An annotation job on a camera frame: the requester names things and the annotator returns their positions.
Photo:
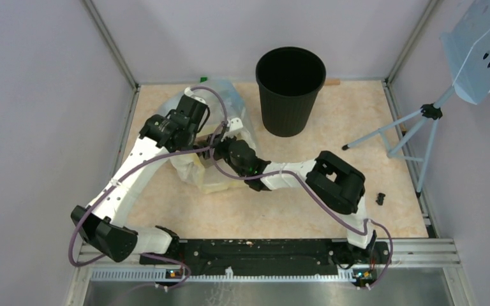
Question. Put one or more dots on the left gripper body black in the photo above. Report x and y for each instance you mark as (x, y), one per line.
(191, 138)

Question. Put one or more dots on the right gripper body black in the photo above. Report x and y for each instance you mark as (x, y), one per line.
(221, 146)

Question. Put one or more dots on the black plastic trash bin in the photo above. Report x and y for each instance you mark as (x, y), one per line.
(289, 80)

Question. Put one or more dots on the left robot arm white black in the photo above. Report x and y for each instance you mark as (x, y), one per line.
(101, 223)

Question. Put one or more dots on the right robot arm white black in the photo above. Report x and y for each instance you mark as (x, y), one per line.
(335, 185)

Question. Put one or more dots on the small wooden block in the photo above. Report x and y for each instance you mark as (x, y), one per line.
(332, 82)

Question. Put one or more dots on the small black clip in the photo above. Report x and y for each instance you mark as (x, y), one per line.
(380, 198)

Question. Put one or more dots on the light blue tripod stand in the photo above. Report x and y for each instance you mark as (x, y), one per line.
(427, 112)

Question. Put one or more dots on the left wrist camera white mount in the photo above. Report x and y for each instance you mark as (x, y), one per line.
(189, 92)

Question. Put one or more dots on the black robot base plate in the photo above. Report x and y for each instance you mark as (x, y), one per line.
(275, 257)

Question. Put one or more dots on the aluminium frame rail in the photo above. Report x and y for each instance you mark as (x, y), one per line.
(109, 42)

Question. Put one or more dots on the white toothed cable rail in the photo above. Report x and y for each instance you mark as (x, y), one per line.
(163, 275)

